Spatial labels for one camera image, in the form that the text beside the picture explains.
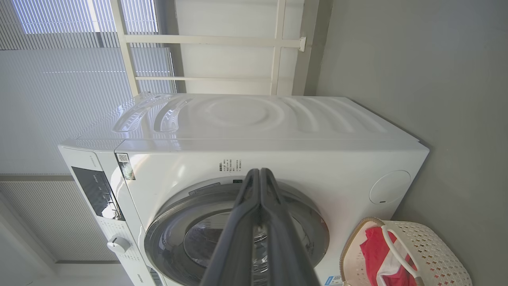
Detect black text notice sticker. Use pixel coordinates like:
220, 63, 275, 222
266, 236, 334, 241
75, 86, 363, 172
218, 158, 241, 174

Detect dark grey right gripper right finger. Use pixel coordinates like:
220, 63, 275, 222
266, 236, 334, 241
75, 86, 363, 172
260, 168, 321, 286

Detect cream perforated laundry basket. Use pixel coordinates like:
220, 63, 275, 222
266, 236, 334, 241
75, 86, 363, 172
339, 216, 473, 286

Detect QR code sticker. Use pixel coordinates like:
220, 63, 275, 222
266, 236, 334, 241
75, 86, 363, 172
115, 153, 137, 181

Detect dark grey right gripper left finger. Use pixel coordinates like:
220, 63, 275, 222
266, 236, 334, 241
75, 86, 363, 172
200, 168, 261, 286

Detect white railing frame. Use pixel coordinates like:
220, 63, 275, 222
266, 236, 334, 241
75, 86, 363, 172
109, 0, 308, 96

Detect round white filter cover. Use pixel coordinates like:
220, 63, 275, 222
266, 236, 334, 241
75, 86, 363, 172
369, 170, 412, 205

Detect white window blinds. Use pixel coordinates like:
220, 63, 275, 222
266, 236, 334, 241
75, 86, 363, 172
0, 0, 176, 263

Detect dark round glass washer door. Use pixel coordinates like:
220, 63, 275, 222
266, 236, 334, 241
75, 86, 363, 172
144, 176, 330, 286

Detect red and white garment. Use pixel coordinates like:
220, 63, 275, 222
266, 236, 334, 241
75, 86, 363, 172
360, 226, 418, 286

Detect white washing machine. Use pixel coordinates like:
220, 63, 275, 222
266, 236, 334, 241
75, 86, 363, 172
58, 93, 431, 286

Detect white control knob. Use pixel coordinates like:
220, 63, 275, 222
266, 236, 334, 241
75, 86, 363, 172
106, 235, 132, 255

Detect black control display panel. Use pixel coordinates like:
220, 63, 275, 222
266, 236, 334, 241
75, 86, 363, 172
71, 166, 126, 221

